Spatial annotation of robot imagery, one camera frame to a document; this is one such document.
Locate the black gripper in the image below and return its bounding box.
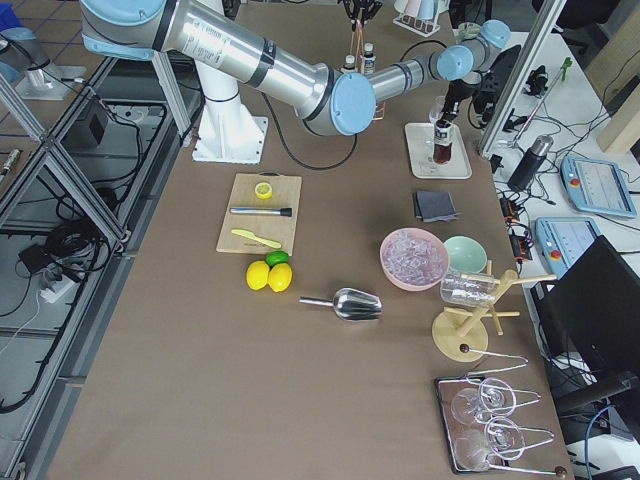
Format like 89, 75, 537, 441
342, 0, 383, 20
444, 80, 473, 120

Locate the copper wire bottle basket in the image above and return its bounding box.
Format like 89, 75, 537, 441
347, 17, 387, 124

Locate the tea bottle white cap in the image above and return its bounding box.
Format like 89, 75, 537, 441
433, 118, 452, 164

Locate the tea bottle at edge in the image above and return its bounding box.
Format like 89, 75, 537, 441
361, 42, 376, 76

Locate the tea bottle in basket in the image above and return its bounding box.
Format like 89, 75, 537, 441
340, 54, 357, 74

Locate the clear wine glass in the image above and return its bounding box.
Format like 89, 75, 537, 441
429, 96, 445, 124

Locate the cream serving tray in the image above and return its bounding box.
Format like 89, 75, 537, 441
404, 122, 473, 180

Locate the black thermos bottle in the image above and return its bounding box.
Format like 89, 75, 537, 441
507, 135, 554, 192

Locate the grey folded cloth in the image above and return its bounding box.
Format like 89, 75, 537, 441
413, 190, 458, 223

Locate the green empty bowl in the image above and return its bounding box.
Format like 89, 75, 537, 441
444, 236, 488, 273

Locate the blue teach pendant far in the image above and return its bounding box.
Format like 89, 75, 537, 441
561, 156, 637, 219

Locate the blue teach pendant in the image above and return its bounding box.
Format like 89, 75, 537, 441
535, 217, 601, 278
561, 156, 637, 219

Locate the pink bowl of ice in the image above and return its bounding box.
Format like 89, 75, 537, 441
379, 228, 450, 292

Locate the blue teach pendant near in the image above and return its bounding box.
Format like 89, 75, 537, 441
535, 217, 601, 278

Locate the clear glass jar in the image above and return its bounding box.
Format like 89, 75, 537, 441
440, 270, 499, 307

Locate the half lemon slice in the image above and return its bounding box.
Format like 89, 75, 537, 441
254, 182, 273, 200

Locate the steel muddler black tip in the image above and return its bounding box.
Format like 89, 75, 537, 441
229, 207, 293, 217

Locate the bamboo cutting board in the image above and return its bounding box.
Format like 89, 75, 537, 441
216, 173, 302, 255

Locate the steel ice scoop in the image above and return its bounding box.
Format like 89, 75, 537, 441
299, 287, 382, 322

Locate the yellow plastic knife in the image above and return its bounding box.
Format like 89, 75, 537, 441
231, 228, 282, 249

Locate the wooden cup tree stand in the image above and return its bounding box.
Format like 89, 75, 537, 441
431, 270, 557, 362

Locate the green lime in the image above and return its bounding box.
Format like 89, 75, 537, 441
265, 250, 289, 268

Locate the yellow lemon lower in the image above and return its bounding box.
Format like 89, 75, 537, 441
268, 263, 293, 293

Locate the yellow lemon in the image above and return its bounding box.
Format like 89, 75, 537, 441
245, 260, 270, 291
268, 263, 293, 293

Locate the black monitor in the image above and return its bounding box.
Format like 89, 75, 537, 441
541, 236, 639, 375

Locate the yellow lemon upper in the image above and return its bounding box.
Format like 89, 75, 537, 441
245, 260, 270, 291

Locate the black tray with glasses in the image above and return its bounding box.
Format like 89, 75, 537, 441
435, 376, 567, 479

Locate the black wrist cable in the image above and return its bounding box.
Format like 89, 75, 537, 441
262, 92, 359, 171

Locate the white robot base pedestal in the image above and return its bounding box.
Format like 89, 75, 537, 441
193, 61, 268, 165

